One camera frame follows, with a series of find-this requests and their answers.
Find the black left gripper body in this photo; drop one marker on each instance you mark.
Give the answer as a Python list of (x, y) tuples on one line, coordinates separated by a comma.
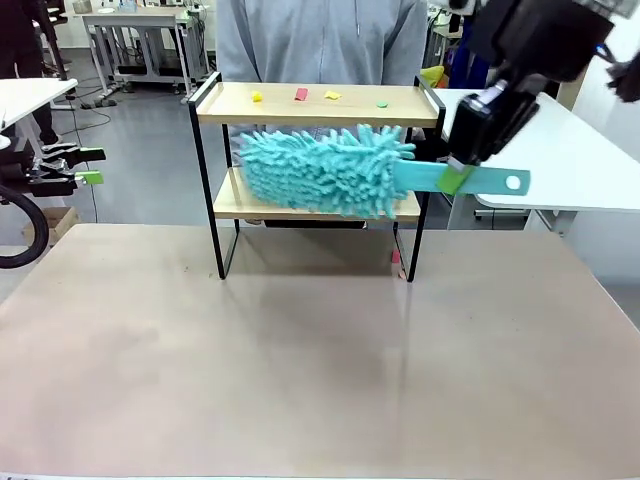
[(17, 167)]

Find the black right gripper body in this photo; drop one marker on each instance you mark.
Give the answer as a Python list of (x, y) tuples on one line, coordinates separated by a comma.
[(540, 40)]

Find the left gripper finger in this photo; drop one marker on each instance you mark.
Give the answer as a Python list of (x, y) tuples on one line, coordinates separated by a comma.
[(85, 154), (90, 177)]

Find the teal chenille duster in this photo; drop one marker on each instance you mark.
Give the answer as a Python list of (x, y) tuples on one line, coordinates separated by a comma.
[(320, 175)]

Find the black office chair seat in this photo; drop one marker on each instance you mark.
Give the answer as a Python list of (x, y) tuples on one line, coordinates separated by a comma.
[(432, 147)]

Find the bystander in blue trousers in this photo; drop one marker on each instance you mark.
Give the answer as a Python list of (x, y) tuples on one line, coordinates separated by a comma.
[(467, 70)]

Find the yellow green cushion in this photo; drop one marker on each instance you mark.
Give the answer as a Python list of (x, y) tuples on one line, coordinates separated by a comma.
[(434, 75)]

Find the small white desk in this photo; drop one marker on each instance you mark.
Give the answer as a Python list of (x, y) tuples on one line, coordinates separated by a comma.
[(35, 95)]

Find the black tall chair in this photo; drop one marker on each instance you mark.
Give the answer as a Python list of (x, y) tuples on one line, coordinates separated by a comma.
[(59, 30)]

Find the bystander in dark clothes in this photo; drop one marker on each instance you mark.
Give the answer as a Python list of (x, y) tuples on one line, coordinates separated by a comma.
[(20, 30)]

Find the pink paper scrap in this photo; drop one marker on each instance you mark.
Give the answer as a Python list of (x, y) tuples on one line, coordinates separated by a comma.
[(395, 256)]

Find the yellow paper scrap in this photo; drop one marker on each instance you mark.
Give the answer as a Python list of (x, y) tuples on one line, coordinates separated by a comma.
[(256, 96), (331, 94)]

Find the red paper scrap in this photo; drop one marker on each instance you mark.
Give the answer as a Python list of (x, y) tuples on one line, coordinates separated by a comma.
[(301, 93)]

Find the person in grey hoodie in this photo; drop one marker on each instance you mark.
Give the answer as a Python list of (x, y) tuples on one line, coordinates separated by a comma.
[(320, 45)]

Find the grey frame workbench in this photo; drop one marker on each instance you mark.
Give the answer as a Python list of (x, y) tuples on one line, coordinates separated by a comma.
[(130, 20)]

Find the black frame wooden shelf rack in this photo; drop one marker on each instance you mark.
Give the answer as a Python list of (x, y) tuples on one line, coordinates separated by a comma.
[(280, 112)]

